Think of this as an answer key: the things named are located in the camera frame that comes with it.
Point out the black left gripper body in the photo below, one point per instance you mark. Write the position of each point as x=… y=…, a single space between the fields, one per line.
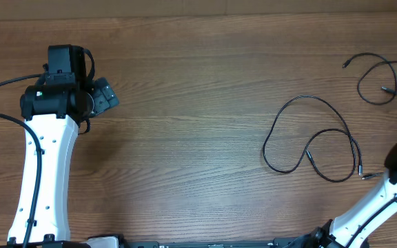
x=103 y=98

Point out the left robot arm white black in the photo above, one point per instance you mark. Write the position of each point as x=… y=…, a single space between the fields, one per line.
x=64 y=96

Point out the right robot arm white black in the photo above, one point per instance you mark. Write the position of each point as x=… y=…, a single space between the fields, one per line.
x=354 y=227

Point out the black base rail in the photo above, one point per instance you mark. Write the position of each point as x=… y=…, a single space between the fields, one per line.
x=307 y=240

